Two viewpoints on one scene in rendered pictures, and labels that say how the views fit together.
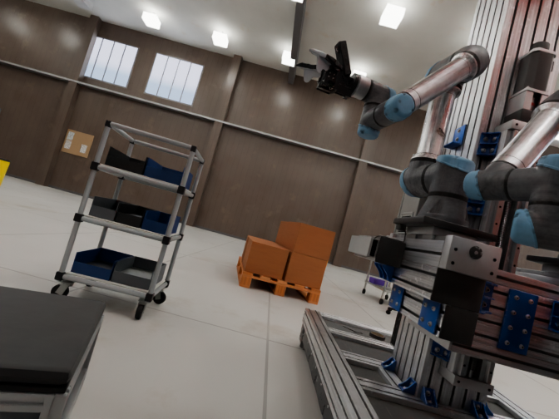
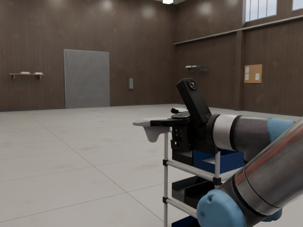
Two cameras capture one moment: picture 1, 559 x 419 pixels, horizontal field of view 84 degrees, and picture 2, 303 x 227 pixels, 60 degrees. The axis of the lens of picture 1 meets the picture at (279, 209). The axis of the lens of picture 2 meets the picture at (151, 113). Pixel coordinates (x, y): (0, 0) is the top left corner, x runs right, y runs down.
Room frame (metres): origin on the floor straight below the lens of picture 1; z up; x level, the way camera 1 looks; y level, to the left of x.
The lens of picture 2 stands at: (0.61, -0.54, 1.32)
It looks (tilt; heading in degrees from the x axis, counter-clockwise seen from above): 6 degrees down; 59
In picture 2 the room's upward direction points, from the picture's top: straight up
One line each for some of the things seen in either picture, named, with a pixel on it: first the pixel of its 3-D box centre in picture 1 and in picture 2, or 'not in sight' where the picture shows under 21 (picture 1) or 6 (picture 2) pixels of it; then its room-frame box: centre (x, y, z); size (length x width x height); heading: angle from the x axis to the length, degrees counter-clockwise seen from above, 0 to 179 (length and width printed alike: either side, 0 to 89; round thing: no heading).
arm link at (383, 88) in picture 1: (378, 96); (265, 138); (1.05, -0.23, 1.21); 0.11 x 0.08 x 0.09; 105
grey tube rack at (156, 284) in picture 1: (136, 220); (205, 197); (1.88, 0.81, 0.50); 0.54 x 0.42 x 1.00; 96
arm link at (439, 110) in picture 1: (436, 126); not in sight; (1.12, -0.48, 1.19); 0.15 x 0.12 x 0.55; 15
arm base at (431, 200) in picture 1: (444, 210); not in sight; (0.99, -0.52, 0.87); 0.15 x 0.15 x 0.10
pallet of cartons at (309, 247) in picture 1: (279, 251); not in sight; (3.99, -0.14, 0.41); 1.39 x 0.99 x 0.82; 13
